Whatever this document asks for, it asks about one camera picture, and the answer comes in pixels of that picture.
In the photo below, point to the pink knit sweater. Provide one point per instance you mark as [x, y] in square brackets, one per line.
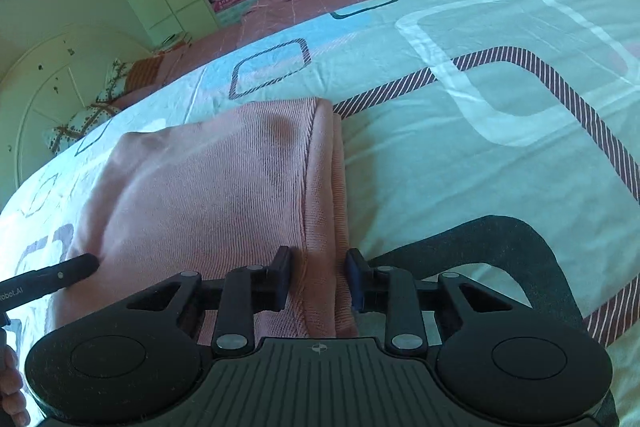
[200, 182]

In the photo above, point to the patterned white pillow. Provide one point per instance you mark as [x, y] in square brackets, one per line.
[82, 127]
[116, 82]

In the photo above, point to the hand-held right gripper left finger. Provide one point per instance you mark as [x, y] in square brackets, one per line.
[282, 279]

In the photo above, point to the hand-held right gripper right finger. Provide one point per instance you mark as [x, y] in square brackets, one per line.
[356, 279]

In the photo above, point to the patterned white bed sheet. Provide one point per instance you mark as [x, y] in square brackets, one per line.
[475, 132]

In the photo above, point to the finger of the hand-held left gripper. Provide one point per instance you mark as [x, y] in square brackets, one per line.
[55, 277]

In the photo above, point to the white round headboard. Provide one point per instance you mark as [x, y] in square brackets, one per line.
[40, 72]

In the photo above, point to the person's left hand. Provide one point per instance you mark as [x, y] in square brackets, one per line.
[11, 377]

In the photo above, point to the orange striped pillow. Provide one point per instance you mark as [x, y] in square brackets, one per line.
[145, 72]

